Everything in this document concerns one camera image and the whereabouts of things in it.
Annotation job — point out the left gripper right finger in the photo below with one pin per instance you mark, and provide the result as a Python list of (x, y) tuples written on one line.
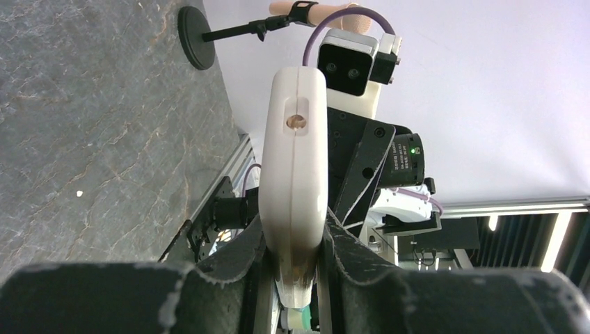
[(359, 292)]

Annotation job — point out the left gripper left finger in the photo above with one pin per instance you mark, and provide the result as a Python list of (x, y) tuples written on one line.
[(228, 290)]

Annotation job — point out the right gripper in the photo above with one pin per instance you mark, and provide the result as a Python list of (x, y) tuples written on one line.
[(357, 148)]

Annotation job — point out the white remote control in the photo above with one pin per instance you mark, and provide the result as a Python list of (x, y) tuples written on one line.
[(293, 188)]

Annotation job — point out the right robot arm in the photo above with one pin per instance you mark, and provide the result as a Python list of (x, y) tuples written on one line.
[(402, 195)]

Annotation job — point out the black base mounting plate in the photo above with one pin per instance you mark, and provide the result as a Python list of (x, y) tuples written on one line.
[(195, 239)]

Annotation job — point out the pink microphone on black stand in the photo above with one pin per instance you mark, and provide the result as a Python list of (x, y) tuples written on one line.
[(197, 39)]

